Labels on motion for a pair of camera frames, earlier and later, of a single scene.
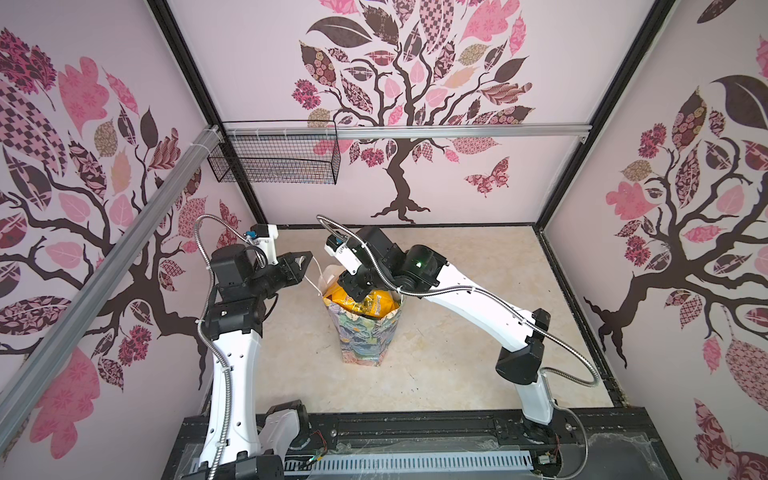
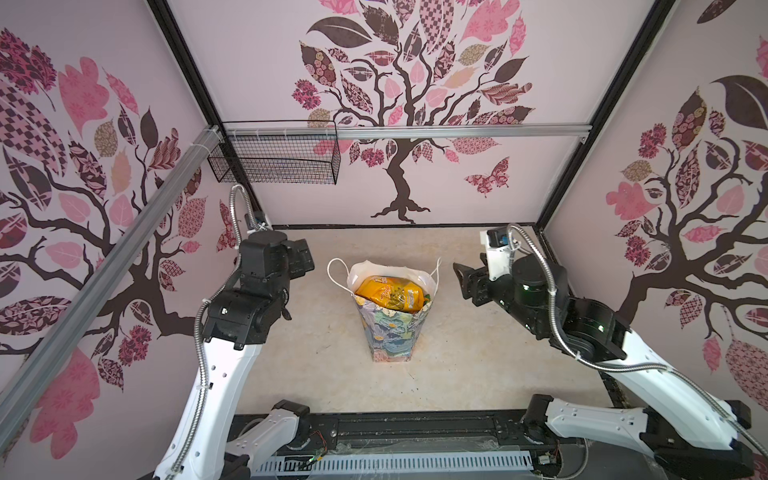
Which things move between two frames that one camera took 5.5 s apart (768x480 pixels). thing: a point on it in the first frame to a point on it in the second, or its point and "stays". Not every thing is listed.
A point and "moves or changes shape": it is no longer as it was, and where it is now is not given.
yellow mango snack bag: [374, 304] moves or changes shape
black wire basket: [280, 151] stays
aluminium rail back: [418, 130] stays
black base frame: [588, 444] stays
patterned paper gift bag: [364, 341] moves or changes shape
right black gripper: [348, 283] to [476, 280]
